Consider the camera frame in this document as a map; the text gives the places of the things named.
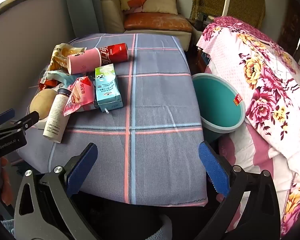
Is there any grey plaid tablecloth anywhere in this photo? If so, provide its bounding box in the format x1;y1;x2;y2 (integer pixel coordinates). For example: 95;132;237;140
16;33;208;207

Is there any brown round bowl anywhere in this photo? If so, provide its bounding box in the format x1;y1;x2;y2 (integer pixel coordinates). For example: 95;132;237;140
29;89;57;120

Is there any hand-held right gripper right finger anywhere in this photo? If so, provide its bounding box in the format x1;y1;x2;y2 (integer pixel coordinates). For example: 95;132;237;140
195;141;282;240

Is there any beige pillow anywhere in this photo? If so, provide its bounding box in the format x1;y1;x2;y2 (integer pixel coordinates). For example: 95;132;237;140
142;0;178;15

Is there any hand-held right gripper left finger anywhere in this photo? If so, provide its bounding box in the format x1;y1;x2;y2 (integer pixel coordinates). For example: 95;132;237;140
14;142;99;240

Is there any pink paper cup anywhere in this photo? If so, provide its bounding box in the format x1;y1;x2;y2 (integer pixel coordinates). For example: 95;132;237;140
67;48;102;75

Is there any pink floral blanket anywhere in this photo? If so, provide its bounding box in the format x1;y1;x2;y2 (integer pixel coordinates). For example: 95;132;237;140
196;16;300;238

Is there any red soda can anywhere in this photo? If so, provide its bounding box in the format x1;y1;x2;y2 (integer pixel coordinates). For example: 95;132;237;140
100;43;129;65

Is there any pink white bed sheet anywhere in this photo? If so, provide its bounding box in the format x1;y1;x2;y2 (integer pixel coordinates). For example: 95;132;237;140
219;120;300;230

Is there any yellow snack bag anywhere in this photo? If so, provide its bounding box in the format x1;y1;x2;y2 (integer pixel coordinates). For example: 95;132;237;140
48;43;87;72

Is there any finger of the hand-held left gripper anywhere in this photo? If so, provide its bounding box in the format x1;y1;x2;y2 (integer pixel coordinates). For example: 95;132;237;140
12;111;40;132
0;109;15;130

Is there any clear plastic wrapper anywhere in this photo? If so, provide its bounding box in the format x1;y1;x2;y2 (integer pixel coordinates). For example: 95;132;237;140
46;70;78;85

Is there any grey curtain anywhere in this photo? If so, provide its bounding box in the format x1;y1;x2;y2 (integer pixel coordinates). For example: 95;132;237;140
62;0;103;38

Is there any dark wooden cabinet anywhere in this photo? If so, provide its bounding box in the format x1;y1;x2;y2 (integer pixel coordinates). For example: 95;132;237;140
277;0;300;68

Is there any teal trash bin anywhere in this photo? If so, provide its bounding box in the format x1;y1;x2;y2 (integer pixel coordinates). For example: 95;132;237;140
191;73;246;143

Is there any white tube with dark cap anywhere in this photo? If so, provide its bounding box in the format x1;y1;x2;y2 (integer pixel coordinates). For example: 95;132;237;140
43;82;72;143

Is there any orange seat cushion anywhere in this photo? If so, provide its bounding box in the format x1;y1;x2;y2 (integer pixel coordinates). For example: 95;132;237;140
124;12;193;33

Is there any leopard print cloth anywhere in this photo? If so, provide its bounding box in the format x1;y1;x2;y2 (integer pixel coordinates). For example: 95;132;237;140
190;0;265;29

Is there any cream leather sofa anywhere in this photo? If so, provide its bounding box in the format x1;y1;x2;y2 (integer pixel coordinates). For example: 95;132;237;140
99;0;193;52

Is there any pink wafer snack packet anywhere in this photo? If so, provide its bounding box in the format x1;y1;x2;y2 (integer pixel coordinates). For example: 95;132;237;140
63;76;95;117

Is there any paper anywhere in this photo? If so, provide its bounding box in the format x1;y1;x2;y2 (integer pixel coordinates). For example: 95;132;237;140
94;64;124;114

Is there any nightstand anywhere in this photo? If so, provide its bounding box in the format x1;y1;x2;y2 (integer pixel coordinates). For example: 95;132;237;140
190;12;215;45

